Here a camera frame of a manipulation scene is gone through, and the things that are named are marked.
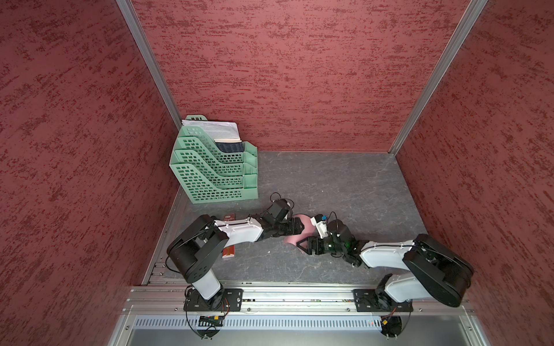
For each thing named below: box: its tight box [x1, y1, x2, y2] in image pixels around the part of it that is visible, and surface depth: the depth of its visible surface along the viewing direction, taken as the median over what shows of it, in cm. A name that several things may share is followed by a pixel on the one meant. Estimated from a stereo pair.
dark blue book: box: [214, 141, 244, 153], surface depth 105 cm
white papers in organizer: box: [181, 119, 241, 140], surface depth 97 cm
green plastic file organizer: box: [169, 114, 259, 204], surface depth 99 cm
